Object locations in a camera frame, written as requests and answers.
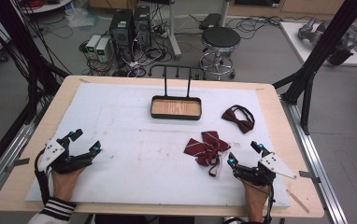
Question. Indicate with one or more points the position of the white round table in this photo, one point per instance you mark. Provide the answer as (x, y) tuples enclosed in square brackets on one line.
[(42, 6)]

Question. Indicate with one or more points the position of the white power supply box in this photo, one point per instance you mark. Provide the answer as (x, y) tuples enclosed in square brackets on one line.
[(102, 49), (92, 43)]

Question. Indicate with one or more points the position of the thin wooden stick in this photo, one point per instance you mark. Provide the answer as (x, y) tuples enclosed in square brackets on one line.
[(297, 201)]

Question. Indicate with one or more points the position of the black rack with wooden tray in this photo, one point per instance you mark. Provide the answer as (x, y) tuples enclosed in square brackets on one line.
[(176, 108)]

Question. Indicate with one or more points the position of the clear plastic bag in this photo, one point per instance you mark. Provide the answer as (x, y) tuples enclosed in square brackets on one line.
[(80, 17)]

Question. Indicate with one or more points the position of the black round stool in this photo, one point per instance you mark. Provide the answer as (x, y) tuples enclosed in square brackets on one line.
[(221, 36)]

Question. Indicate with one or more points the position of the wooden cabinet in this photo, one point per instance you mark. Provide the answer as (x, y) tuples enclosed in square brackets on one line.
[(307, 7)]

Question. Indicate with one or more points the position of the white floor platform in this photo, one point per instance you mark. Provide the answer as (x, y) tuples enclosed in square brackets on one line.
[(295, 40)]

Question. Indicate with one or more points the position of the white foam board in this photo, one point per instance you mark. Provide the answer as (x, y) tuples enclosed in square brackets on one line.
[(130, 155)]

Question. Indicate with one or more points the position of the person's left hand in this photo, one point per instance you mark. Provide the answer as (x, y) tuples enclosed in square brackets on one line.
[(63, 185)]

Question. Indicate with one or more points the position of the black frame stand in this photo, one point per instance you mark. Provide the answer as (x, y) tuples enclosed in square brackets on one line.
[(323, 46), (17, 34)]

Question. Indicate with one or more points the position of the grey metal bracket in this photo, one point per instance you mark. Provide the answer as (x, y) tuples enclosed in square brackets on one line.
[(307, 174), (21, 161)]

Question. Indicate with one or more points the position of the black flat device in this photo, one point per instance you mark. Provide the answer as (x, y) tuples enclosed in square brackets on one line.
[(211, 20)]

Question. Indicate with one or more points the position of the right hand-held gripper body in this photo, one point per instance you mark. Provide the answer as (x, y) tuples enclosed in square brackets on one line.
[(260, 174)]

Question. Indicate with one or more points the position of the person's right hand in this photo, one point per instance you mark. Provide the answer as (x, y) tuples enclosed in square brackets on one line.
[(256, 199)]

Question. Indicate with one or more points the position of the aluminium rail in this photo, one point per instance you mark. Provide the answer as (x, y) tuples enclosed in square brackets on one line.
[(8, 149), (323, 186)]

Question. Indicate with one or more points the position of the plain dark red bow tie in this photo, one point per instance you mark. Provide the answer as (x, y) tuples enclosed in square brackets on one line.
[(229, 115)]

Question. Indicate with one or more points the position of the striped dark red bow tie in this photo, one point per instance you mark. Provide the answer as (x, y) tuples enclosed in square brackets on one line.
[(209, 146)]

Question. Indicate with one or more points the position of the grey desk leg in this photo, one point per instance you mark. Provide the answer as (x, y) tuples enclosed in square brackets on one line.
[(225, 12), (175, 43)]

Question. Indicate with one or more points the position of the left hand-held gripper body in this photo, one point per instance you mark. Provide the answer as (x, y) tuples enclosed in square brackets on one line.
[(52, 152)]

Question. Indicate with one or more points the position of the black computer tower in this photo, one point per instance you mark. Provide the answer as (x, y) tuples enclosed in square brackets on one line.
[(142, 28), (121, 34)]

